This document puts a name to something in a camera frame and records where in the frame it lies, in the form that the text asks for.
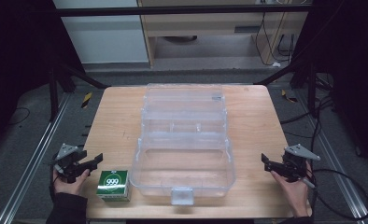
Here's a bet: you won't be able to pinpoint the green and white carton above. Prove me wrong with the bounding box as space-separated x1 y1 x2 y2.
95 169 133 203

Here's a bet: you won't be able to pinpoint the white cabinet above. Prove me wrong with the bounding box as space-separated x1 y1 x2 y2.
52 0 150 65

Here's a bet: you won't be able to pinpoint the person's left hand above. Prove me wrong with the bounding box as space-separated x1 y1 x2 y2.
52 167 92 197

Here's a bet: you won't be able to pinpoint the black metal stand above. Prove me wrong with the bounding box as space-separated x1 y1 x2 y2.
254 55 320 119
47 61 110 123

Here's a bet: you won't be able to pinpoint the thin black floor cable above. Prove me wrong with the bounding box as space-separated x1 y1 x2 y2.
6 106 31 127

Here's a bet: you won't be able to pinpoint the black horizontal frame bar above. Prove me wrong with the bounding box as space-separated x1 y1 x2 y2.
54 4 312 18

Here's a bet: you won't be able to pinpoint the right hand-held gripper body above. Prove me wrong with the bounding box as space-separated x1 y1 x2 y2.
280 143 322 184

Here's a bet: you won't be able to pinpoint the clear plastic storage box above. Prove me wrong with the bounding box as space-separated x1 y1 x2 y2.
129 82 237 207

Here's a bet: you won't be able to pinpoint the person's right hand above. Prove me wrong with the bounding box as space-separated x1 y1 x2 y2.
269 161 314 218

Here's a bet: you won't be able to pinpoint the yellow and black tape strip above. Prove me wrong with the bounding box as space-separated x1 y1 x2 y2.
80 91 93 109
280 89 298 104

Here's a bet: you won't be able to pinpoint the light wooden desk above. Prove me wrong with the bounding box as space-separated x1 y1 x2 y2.
136 0 313 67

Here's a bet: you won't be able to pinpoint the black floor cables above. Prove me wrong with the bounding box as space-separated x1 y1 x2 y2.
279 73 337 157

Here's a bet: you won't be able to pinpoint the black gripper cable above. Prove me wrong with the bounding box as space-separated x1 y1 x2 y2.
303 168 368 221

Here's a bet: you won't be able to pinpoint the black hanging cables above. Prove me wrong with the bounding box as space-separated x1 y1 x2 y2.
254 12 298 67

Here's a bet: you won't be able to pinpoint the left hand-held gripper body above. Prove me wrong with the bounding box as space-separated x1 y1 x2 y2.
50 143 89 184

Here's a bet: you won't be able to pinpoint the aluminium floor rail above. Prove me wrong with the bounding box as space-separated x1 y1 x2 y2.
0 92 72 224
297 91 368 224

